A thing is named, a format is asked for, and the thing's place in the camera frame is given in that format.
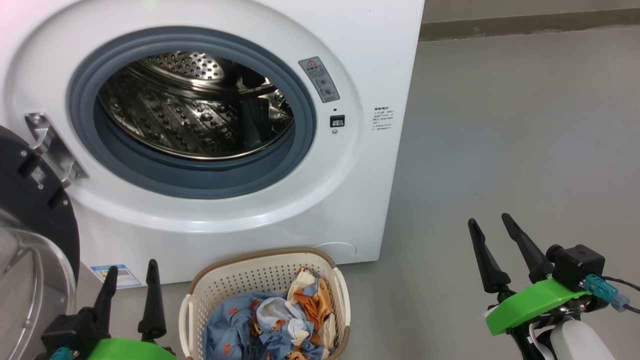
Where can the grey warning label sticker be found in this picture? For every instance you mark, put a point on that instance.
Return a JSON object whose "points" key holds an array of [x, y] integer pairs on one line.
{"points": [[320, 80]]}

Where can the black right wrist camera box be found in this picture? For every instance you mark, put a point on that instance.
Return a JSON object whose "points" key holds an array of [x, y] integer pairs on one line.
{"points": [[577, 265]]}

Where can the washing machine glass door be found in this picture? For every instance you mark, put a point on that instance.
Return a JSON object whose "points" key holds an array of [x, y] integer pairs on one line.
{"points": [[35, 200]]}

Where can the white front-load washing machine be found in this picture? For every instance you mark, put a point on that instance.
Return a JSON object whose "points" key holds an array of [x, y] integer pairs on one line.
{"points": [[350, 200]]}

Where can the orange and blue print garment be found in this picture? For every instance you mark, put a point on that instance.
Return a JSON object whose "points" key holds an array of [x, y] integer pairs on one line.
{"points": [[312, 300]]}

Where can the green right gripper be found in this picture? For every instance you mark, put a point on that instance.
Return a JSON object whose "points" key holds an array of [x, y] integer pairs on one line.
{"points": [[530, 302]]}

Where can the blue energy label sticker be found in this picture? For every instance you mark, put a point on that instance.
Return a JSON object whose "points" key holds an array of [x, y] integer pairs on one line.
{"points": [[116, 276]]}

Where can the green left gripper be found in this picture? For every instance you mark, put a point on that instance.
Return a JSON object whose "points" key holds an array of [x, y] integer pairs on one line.
{"points": [[130, 350]]}

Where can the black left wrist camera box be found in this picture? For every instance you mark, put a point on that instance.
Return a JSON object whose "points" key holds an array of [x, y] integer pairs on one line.
{"points": [[67, 330]]}

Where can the cream perforated laundry basket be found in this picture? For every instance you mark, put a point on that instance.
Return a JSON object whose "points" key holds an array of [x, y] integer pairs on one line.
{"points": [[235, 280]]}

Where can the blue bear print garment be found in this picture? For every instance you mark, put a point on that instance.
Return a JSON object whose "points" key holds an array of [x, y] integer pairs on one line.
{"points": [[235, 325]]}

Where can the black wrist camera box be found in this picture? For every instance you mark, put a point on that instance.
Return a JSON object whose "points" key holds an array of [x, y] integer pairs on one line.
{"points": [[577, 265], [67, 330]]}

